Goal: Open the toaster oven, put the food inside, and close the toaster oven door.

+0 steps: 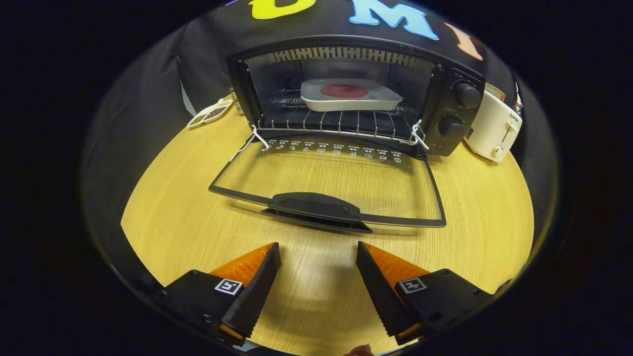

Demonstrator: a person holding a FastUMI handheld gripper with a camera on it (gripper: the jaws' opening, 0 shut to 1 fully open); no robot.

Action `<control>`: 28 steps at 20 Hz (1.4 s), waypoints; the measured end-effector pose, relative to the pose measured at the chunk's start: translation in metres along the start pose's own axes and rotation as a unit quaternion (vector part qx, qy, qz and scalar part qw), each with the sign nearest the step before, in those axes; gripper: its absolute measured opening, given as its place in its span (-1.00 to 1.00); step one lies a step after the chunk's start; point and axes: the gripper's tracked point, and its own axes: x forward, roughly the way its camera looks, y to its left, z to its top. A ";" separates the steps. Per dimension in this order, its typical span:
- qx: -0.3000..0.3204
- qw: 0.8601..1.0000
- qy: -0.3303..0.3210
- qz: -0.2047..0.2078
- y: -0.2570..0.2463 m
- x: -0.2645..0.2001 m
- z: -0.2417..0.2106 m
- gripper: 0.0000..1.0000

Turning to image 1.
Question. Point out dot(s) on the white square plate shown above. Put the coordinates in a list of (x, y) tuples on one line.
[(376, 103)]

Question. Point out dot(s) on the black backdrop cloth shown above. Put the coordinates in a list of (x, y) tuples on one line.
[(138, 123)]

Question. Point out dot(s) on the clear drinking glass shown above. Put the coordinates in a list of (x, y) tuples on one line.
[(234, 101)]

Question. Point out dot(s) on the divided white snack dish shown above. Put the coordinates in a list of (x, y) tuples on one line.
[(210, 114)]

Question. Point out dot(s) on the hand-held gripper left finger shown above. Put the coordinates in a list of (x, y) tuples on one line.
[(257, 289)]

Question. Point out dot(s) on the bread slice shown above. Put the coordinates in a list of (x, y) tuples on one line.
[(496, 92)]

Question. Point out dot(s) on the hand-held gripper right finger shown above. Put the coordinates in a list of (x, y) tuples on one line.
[(378, 289)]

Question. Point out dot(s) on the black toaster oven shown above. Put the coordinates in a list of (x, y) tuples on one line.
[(452, 106)]

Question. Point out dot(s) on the white toaster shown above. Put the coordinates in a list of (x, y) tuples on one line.
[(489, 128)]

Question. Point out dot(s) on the pink round ham slice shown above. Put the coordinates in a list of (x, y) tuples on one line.
[(344, 91)]

